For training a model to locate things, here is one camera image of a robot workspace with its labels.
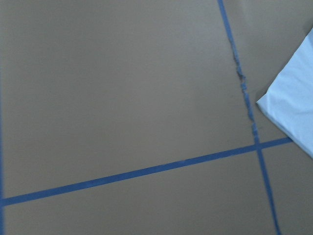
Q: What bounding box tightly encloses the light blue t-shirt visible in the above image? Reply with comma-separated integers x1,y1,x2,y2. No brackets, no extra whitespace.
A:
256,32,313,157

